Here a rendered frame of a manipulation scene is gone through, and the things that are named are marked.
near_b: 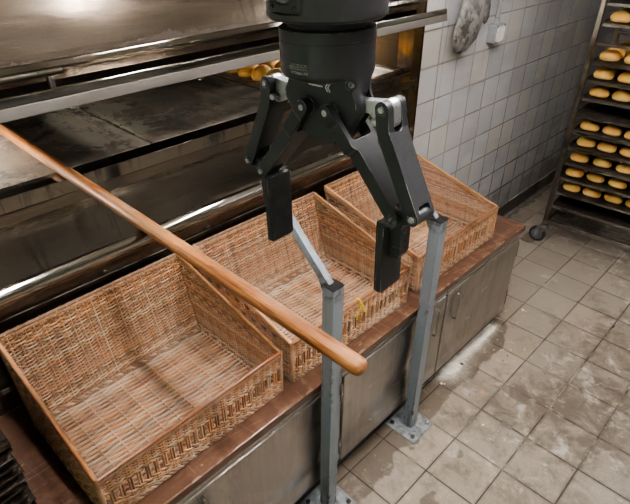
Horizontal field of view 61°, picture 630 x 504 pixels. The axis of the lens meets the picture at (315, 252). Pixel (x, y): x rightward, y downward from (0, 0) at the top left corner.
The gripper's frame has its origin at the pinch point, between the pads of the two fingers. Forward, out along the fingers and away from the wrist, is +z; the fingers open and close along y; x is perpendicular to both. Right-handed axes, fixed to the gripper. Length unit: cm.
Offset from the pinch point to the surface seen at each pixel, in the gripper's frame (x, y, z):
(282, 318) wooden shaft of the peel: 12.1, -21.0, 27.3
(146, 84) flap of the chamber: 33, -86, 5
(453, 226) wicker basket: 156, -65, 88
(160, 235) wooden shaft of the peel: 13, -57, 26
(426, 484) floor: 79, -24, 148
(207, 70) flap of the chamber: 51, -86, 5
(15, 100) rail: 5, -87, 2
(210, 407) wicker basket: 16, -54, 75
